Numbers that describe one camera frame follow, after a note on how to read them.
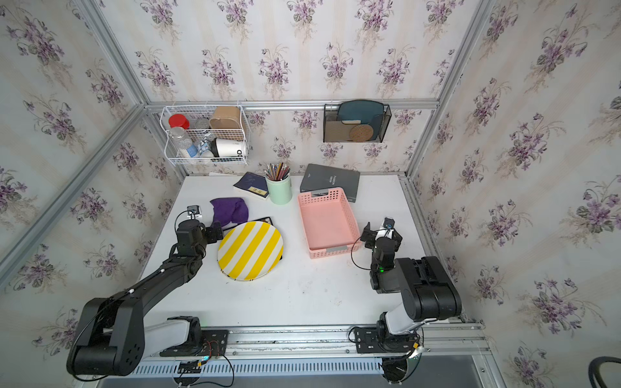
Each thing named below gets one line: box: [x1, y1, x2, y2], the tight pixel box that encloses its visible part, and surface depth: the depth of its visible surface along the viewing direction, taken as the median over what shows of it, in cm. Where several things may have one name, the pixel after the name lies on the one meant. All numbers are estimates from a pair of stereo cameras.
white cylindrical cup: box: [210, 137, 246, 158], surface depth 95 cm
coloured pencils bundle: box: [263, 161, 291, 182], surface depth 104 cm
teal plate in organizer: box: [337, 99, 385, 140], surface depth 94 cm
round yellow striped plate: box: [216, 221, 285, 282], surface depth 92 cm
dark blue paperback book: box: [232, 171, 270, 200], surface depth 117 cm
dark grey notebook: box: [299, 163, 361, 203], surface depth 117 cm
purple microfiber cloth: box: [209, 197, 249, 228], surface depth 106 cm
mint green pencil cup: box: [266, 174, 293, 205], surface depth 106 cm
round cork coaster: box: [349, 123, 375, 143], surface depth 98 cm
